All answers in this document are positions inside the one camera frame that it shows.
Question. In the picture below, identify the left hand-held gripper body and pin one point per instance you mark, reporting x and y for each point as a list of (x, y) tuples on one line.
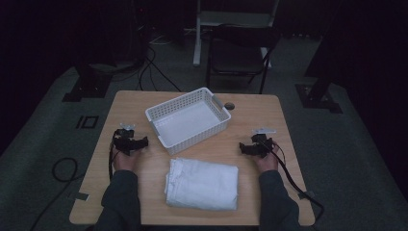
[(123, 141)]

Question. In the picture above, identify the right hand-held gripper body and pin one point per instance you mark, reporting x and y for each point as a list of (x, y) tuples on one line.
[(263, 144)]

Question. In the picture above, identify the person's right hand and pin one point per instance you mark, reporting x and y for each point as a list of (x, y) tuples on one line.
[(267, 162)]

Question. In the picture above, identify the person's left hand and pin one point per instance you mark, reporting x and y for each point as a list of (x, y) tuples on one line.
[(124, 160)]

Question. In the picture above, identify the round dark table grommet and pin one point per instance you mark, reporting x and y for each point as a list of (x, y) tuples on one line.
[(229, 106)]

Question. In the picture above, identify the white plastic basket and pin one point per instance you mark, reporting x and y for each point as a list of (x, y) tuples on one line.
[(187, 120)]

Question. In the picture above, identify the folded white cloth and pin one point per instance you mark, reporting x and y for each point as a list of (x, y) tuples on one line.
[(202, 184)]

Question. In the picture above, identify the black stand base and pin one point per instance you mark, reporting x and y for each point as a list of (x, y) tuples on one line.
[(88, 85), (317, 96)]

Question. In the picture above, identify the grey tape piece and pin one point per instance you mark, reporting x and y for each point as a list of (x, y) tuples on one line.
[(306, 194), (82, 196)]

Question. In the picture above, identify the black folding chair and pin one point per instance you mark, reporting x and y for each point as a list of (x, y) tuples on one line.
[(239, 54)]

